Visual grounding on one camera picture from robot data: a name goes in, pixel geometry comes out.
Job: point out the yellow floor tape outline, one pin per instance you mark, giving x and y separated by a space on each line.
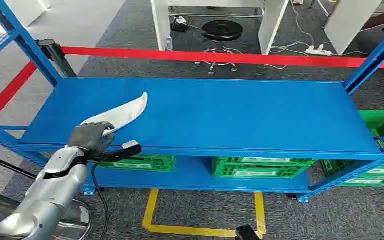
150 212

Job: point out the black robot foot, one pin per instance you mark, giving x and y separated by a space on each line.
246 233

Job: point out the blue metal shelf rack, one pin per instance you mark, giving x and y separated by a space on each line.
212 116

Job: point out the white power strip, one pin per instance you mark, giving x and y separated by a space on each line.
318 50

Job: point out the red barrier belt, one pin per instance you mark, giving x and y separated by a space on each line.
10 91
212 58

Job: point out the white curved plastic part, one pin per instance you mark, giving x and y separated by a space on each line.
125 112

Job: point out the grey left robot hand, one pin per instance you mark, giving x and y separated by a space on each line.
87 137

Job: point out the white panel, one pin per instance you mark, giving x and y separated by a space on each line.
23 11
347 23

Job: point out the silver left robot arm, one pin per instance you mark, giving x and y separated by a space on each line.
46 198

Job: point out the black stanchion post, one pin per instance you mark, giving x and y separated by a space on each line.
54 54

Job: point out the clear plastic bottle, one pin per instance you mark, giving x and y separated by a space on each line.
169 43

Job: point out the black round stool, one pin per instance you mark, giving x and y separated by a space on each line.
222 30

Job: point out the white desk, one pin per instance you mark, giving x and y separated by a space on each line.
271 23

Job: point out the black rod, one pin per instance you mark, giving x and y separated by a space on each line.
6 164

